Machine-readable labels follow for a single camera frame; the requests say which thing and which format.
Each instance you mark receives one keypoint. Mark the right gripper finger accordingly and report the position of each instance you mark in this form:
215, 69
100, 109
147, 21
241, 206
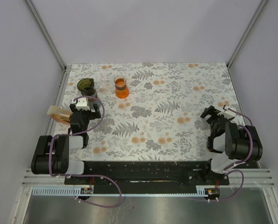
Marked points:
214, 117
207, 111

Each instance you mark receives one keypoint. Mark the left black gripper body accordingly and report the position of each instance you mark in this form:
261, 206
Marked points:
87, 115

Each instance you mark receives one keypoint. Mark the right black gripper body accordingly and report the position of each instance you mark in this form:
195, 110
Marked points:
212, 131

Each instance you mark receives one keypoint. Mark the paper filter holder box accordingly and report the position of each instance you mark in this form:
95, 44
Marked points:
59, 115

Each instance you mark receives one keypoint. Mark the clear glass dripper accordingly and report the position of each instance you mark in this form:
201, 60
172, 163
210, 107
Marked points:
106, 83

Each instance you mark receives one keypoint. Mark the orange glass carafe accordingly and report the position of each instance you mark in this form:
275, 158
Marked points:
121, 89

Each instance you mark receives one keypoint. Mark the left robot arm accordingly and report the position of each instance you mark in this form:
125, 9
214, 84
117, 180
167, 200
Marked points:
51, 156

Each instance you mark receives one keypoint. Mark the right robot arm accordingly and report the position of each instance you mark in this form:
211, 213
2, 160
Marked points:
233, 139

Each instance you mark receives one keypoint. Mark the dark green glass server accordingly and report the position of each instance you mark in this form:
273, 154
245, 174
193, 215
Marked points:
89, 91

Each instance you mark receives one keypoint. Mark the dark green round lid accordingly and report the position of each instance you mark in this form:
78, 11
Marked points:
85, 83

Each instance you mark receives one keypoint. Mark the floral patterned mat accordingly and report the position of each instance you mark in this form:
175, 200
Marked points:
160, 119

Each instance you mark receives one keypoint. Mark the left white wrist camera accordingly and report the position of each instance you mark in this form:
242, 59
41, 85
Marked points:
81, 104

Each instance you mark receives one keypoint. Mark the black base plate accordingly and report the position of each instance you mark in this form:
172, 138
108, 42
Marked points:
148, 176

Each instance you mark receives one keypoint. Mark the white slotted cable duct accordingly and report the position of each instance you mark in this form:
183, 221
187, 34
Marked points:
92, 191

